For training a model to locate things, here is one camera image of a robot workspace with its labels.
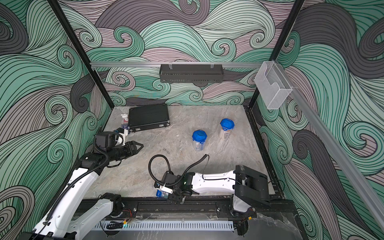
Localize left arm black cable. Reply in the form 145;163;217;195
44;131;121;223

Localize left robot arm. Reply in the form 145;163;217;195
19;141;144;240

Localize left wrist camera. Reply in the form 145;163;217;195
116;133;128;146

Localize middle jar blue lid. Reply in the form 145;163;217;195
192;130;208;151

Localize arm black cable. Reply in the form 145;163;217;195
44;131;121;223
148;154;210;187

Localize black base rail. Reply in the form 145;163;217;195
80;196;298;217

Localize white perforated cable duct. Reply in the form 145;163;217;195
89;220;235;232

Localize blue playing card box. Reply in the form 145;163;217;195
114;128;129;135

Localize aluminium wall rail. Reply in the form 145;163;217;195
274;61;384;233
90;61;263;69

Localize toiletry jar blue lid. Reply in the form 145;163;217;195
156;189;169;199

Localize black ribbed case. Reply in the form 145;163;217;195
129;104;171;133

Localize black wall shelf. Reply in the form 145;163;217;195
159;65;224;84

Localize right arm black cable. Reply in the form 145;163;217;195
148;154;210;187

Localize aluminium wall rail right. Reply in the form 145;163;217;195
274;61;384;233

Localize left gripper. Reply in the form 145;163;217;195
107;140;143;163

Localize far jar blue lid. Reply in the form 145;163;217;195
220;119;235;139

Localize white pink small bottle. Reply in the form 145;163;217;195
121;114;129;130

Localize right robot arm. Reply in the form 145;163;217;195
154;165;270;213

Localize clear acrylic wall holder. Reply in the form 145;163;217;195
255;61;293;110

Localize aluminium wall rail back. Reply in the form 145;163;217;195
90;61;263;69

